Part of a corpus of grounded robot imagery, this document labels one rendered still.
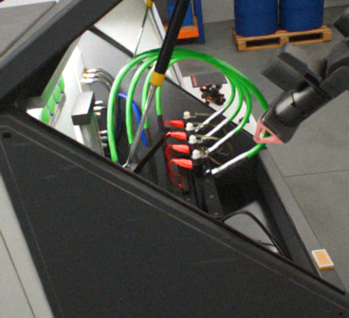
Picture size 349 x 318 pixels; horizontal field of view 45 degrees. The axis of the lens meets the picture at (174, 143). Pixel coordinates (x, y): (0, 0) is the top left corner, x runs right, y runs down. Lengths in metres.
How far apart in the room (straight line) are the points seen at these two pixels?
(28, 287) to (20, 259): 0.07
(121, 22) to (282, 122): 0.64
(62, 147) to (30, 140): 0.05
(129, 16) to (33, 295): 0.80
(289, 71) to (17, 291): 0.61
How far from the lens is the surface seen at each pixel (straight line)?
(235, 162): 0.94
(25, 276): 0.81
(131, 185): 0.67
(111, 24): 1.29
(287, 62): 0.75
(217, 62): 0.85
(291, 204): 1.19
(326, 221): 2.67
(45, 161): 0.66
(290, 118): 0.81
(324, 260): 1.02
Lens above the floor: 1.66
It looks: 28 degrees down
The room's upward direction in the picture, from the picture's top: 8 degrees counter-clockwise
